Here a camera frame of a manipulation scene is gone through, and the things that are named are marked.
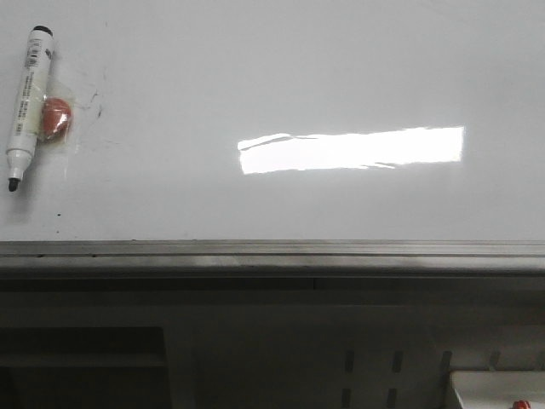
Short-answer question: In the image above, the red round magnet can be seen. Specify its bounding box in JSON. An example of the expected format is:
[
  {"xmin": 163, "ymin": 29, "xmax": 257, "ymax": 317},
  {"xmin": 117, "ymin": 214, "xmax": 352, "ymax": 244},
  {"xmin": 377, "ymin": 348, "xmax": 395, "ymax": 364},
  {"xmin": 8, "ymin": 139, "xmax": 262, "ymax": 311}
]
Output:
[{"xmin": 42, "ymin": 97, "xmax": 72, "ymax": 141}]

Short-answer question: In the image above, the white whiteboard marker pen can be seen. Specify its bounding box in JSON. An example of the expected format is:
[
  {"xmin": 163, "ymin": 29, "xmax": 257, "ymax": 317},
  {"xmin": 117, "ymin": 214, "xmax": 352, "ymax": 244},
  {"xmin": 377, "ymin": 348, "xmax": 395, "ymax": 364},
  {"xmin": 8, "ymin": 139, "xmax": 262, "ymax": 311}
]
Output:
[{"xmin": 6, "ymin": 26, "xmax": 55, "ymax": 192}]

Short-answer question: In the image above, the white whiteboard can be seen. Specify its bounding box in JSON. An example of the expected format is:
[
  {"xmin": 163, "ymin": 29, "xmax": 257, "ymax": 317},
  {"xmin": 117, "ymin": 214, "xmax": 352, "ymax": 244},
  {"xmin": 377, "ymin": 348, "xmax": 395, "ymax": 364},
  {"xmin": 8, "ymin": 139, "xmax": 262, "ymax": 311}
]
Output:
[{"xmin": 1, "ymin": 1, "xmax": 544, "ymax": 241}]

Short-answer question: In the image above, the white plastic bin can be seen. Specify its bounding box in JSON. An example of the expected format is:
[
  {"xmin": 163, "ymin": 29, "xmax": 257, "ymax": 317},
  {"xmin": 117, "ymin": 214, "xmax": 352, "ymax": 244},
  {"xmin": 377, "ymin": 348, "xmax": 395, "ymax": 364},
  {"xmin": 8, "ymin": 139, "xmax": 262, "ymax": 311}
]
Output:
[{"xmin": 445, "ymin": 371, "xmax": 544, "ymax": 409}]

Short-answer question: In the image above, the small red object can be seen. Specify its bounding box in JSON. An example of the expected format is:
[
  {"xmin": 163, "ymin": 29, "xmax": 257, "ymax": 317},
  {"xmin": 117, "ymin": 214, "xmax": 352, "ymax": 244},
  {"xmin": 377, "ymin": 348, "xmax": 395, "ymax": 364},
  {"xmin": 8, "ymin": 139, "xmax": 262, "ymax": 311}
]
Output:
[{"xmin": 512, "ymin": 400, "xmax": 531, "ymax": 409}]

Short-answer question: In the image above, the grey aluminium whiteboard frame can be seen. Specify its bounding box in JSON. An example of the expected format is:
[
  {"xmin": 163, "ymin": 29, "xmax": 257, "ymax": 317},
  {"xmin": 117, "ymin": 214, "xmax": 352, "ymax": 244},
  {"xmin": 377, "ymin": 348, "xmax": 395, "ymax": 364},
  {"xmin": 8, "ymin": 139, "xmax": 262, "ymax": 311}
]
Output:
[{"xmin": 1, "ymin": 239, "xmax": 544, "ymax": 291}]

